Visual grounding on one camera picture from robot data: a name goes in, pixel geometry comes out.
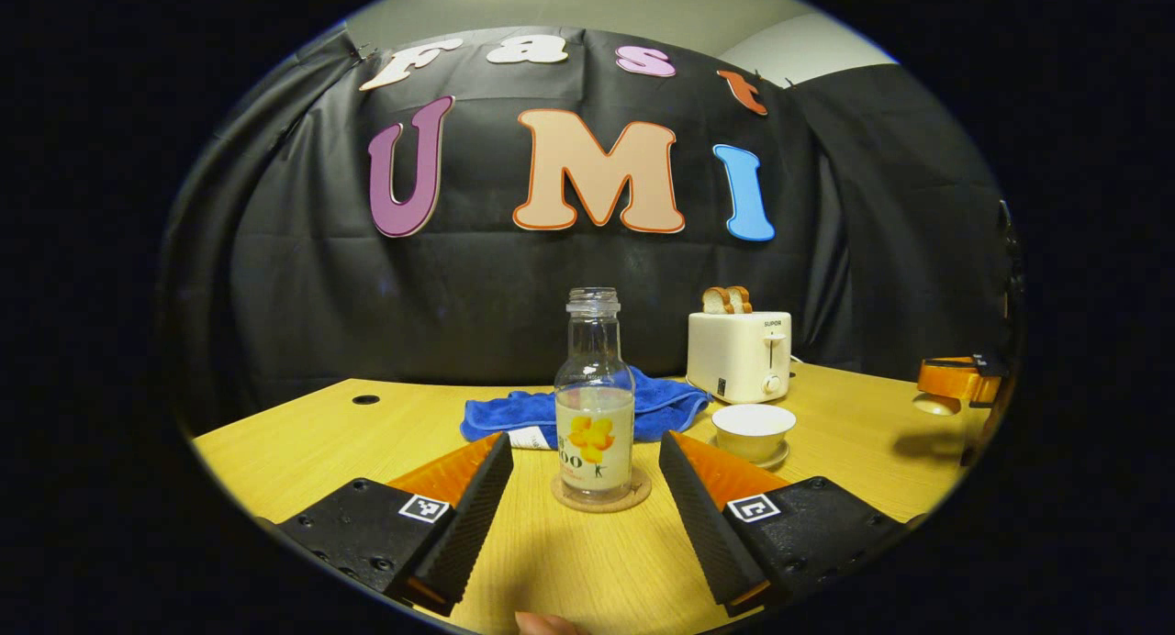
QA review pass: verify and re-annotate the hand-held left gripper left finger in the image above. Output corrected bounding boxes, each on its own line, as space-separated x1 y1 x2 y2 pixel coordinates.
275 431 515 618

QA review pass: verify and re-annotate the clear glass water bottle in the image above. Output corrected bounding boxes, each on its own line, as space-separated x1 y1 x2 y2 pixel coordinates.
554 287 636 503

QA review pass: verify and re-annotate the blue towel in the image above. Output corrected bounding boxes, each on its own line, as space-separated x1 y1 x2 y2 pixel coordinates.
460 366 712 451

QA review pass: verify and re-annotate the round cork coaster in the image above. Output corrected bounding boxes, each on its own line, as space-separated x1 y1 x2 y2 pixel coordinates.
551 465 653 514

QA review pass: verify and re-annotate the cream toaster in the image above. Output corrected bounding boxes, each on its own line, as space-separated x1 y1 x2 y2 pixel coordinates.
686 310 793 405

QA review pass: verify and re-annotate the cream ceramic teacup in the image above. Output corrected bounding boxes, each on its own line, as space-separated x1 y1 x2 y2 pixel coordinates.
711 403 798 463

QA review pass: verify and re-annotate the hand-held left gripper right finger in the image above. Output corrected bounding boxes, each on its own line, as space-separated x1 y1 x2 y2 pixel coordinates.
658 430 910 618

